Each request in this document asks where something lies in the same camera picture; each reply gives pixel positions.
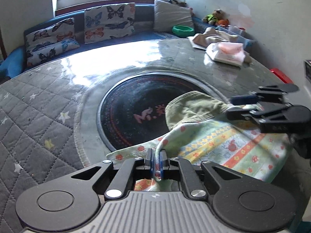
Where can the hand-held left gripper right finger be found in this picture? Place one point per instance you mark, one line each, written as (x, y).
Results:
(162, 161)

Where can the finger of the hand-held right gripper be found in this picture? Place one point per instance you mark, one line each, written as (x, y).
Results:
(243, 114)
(245, 99)

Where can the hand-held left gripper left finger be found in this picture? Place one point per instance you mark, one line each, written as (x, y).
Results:
(149, 160)

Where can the green patterned garment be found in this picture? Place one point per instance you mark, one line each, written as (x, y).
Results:
(218, 145)

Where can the beige clothes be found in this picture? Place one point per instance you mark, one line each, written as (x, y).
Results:
(216, 35)

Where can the red plastic stool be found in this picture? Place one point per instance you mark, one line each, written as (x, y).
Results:
(281, 75)

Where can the black round cooktop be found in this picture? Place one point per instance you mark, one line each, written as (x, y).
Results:
(126, 106)

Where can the clear plastic storage box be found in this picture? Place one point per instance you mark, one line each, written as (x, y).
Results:
(239, 32)

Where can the orange toy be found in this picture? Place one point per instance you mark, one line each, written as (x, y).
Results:
(223, 22)

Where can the teddy bear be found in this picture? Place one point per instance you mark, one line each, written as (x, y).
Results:
(213, 17)

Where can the green bowl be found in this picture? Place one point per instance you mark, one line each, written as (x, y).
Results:
(183, 30)

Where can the grey pillow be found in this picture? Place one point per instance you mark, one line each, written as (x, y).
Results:
(170, 17)

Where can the blue sofa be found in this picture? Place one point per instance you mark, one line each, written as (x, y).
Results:
(143, 17)

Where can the large butterfly print pillow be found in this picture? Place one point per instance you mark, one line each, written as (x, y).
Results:
(109, 21)

